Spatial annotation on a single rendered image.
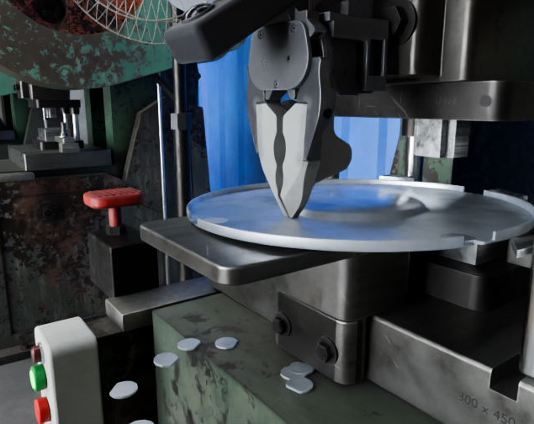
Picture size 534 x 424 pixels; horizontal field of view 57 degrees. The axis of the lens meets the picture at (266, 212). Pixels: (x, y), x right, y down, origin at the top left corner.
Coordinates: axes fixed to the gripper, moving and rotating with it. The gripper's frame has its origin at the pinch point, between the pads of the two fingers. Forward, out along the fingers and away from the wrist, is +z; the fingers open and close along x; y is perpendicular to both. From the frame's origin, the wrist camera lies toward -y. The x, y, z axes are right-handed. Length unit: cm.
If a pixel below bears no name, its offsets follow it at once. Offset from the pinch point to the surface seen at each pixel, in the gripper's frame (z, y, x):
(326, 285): 6.7, 2.4, -2.6
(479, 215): 1.0, 12.4, -9.2
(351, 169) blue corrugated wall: 20, 132, 122
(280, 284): 8.5, 2.4, 3.6
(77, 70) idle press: -18, 21, 131
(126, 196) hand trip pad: 3.8, -2.0, 30.1
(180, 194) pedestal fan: 15, 32, 86
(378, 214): 0.6, 5.2, -5.2
